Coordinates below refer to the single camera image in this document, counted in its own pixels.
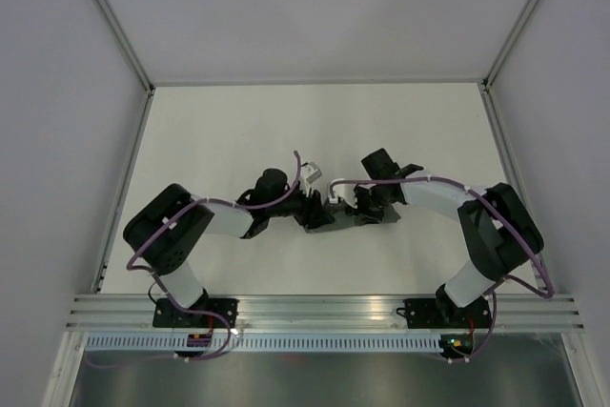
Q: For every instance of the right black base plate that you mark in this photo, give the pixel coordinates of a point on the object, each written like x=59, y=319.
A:
x=424, y=314

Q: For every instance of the grey cloth napkin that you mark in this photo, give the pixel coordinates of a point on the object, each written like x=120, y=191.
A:
x=338, y=217

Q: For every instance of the aluminium frame post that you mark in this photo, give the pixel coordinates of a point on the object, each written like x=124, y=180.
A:
x=525, y=15
x=124, y=44

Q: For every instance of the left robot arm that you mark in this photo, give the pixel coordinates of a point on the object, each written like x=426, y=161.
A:
x=164, y=233

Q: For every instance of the left aluminium frame post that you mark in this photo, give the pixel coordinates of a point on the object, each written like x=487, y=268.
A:
x=124, y=44

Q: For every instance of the white slotted cable duct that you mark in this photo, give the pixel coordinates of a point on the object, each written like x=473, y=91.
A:
x=267, y=342

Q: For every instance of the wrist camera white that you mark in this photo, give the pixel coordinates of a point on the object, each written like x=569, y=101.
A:
x=337, y=192
x=309, y=174

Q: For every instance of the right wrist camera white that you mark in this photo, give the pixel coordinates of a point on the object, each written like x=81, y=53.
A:
x=337, y=192

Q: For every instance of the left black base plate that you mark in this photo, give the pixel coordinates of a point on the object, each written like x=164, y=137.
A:
x=203, y=314

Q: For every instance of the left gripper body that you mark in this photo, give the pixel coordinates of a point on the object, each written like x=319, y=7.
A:
x=297, y=206

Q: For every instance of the right aluminium frame post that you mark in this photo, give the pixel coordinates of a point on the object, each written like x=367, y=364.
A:
x=525, y=15

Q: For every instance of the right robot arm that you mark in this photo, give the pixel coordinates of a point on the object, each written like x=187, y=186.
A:
x=499, y=233

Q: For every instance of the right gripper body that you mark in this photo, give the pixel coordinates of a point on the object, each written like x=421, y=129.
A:
x=370, y=202

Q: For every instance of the aluminium front rail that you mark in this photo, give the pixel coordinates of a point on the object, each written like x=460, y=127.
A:
x=516, y=313

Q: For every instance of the left side aluminium rail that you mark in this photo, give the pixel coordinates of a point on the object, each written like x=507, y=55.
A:
x=109, y=234

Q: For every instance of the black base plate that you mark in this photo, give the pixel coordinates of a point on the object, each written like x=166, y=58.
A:
x=424, y=314
x=203, y=314

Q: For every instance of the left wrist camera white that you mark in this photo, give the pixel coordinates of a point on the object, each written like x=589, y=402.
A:
x=309, y=174

